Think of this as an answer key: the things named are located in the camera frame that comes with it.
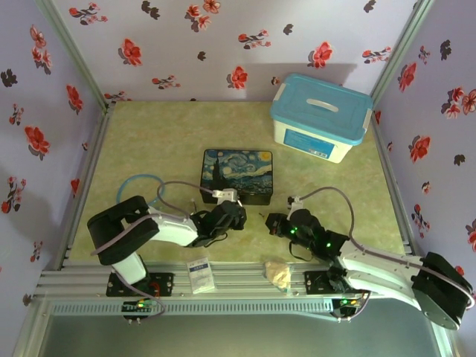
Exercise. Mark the starry night tin box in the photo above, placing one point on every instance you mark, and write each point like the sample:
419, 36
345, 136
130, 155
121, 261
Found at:
238, 171

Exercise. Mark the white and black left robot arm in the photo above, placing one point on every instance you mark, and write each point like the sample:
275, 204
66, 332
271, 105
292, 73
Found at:
171, 230

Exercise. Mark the clear bag with yellow contents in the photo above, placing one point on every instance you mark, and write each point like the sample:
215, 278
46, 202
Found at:
278, 275

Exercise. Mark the wide aluminium profile beam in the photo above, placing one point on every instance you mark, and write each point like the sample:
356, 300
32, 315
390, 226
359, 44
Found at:
238, 279

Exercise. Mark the white paper packet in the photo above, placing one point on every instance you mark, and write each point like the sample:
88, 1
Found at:
201, 275

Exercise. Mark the green circuit board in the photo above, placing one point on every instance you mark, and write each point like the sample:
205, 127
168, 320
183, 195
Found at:
347, 302
139, 305

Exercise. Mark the blue stethoscope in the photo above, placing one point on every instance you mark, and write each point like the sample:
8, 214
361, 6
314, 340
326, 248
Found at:
141, 175

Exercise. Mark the white storage box blue lid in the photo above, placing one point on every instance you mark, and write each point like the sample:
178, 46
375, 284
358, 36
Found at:
320, 111

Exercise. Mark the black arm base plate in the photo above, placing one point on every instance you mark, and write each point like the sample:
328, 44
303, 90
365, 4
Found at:
163, 284
316, 282

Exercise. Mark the aluminium table rail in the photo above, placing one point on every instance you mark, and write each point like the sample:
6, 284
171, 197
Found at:
390, 167
96, 148

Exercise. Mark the aluminium frame post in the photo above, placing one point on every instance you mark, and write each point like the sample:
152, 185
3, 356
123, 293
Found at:
401, 56
78, 56

